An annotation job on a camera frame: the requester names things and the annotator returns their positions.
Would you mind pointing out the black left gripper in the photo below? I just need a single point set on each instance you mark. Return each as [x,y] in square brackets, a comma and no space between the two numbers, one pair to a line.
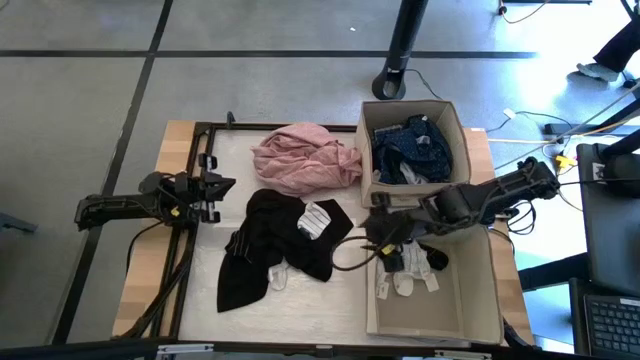
[197,197]

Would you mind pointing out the grey garment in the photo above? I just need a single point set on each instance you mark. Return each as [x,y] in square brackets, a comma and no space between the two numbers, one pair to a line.
[423,140]

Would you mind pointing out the black fuzzy sock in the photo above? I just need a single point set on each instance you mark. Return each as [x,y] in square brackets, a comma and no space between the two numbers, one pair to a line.
[380,225]

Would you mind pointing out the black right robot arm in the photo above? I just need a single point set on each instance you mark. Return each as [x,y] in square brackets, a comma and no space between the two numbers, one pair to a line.
[500,192]

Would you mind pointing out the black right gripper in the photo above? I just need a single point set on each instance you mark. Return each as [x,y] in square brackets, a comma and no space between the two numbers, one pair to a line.
[417,220]

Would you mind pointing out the plain white sock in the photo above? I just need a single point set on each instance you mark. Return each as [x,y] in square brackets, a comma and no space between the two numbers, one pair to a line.
[417,260]
[278,277]
[402,285]

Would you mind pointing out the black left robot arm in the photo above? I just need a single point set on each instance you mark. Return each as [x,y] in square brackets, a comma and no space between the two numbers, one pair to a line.
[110,205]

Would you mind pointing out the black round floor pole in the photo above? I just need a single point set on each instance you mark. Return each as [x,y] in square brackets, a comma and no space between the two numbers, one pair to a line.
[400,50]

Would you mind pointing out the black table frame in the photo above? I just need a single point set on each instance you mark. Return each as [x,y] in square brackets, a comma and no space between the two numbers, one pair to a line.
[240,127]

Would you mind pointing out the pink garment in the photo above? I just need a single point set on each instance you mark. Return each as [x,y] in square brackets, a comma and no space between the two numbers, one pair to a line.
[305,160]

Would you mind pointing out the white garment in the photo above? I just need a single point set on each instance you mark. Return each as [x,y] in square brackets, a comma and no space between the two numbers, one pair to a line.
[412,175]

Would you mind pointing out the white striped sock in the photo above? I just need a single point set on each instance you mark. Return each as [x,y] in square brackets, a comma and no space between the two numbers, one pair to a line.
[314,220]

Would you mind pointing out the grey-blue floor object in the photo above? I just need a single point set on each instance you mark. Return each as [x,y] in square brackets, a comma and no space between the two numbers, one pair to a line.
[17,222]

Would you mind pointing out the silver metal bracket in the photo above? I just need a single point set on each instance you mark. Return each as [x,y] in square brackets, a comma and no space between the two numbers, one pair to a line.
[185,350]

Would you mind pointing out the black keyboard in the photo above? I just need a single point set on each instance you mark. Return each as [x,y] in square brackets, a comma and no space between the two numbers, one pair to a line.
[612,325]

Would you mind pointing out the person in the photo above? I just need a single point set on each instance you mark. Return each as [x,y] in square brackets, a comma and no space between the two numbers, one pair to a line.
[615,50]

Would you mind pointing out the beige fabric storage bin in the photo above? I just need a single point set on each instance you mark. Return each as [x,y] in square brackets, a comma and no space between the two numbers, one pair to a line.
[435,315]
[457,145]

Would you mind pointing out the black overhead frame bar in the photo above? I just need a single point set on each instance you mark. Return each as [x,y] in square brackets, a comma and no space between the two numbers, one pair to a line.
[75,350]

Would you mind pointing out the blue plaid shorts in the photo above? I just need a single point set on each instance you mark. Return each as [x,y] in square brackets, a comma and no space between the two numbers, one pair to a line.
[387,135]

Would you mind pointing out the white sock with paper tag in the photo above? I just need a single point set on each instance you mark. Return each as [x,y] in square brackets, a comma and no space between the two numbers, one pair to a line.
[382,287]

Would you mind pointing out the large black garment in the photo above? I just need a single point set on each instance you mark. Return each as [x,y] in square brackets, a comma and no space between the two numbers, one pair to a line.
[270,225]

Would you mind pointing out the navy dotted garment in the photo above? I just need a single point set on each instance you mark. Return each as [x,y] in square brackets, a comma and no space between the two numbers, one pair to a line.
[425,155]

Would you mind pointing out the yellow connector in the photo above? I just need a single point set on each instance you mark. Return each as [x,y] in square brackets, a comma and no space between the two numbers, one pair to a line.
[564,161]

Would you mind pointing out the black power strip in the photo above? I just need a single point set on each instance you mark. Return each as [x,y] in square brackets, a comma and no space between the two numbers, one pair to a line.
[555,128]

